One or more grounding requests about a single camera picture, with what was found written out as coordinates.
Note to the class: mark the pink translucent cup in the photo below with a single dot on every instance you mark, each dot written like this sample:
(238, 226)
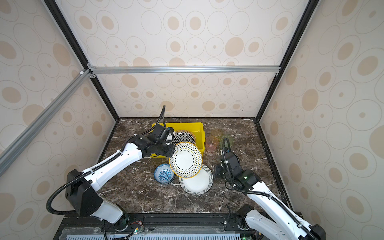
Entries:
(212, 143)

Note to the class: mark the amber translucent cup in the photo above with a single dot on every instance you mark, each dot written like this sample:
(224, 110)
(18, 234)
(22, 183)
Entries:
(217, 133)

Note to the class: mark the yellow plastic bin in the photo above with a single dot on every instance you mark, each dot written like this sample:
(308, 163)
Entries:
(196, 128)

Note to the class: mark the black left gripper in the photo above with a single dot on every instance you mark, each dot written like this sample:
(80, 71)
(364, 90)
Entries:
(171, 149)

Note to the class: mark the diagonal aluminium frame bar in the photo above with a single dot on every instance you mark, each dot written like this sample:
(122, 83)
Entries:
(25, 138)

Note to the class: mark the black white flower-pattern plate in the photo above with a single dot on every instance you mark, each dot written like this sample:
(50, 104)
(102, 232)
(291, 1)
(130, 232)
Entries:
(183, 136)

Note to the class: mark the green translucent cup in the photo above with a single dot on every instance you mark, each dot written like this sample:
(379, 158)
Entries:
(227, 142)

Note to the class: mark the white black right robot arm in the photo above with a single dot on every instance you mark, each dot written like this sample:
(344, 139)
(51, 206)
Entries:
(278, 222)

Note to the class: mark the yellow-rim dotted plate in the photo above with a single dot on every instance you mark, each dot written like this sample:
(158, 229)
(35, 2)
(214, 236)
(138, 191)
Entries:
(186, 161)

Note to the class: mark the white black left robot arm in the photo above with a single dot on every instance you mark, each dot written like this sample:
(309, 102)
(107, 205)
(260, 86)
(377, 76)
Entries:
(81, 188)

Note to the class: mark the white black-striped-rim plate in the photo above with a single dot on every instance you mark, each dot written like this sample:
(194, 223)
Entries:
(199, 184)

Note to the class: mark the horizontal aluminium frame bar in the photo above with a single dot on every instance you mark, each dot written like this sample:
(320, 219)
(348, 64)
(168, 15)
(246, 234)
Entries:
(187, 70)

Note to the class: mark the blue floral ceramic bowl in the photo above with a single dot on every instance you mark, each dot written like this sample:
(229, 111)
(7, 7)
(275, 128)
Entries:
(163, 174)

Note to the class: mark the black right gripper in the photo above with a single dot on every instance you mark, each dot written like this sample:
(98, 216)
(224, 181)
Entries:
(218, 167)

